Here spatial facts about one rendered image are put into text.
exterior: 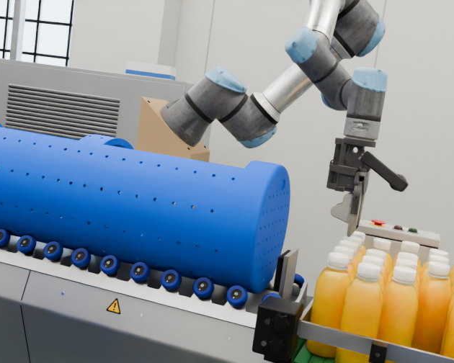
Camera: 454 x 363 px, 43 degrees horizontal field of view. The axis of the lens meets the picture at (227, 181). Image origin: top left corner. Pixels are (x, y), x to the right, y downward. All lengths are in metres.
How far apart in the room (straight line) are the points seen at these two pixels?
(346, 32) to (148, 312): 0.93
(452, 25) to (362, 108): 2.78
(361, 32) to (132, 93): 1.54
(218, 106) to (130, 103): 1.32
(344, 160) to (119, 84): 1.87
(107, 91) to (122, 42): 1.12
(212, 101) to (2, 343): 0.84
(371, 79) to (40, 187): 0.76
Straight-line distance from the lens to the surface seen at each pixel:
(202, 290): 1.22
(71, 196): 1.30
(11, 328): 1.51
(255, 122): 1.70
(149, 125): 1.70
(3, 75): 3.35
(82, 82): 3.09
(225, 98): 1.68
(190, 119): 1.69
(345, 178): 1.29
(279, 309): 1.05
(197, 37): 4.22
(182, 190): 1.19
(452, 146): 3.97
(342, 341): 1.07
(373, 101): 1.28
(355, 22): 1.68
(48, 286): 1.40
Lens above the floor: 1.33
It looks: 7 degrees down
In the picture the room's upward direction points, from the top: 8 degrees clockwise
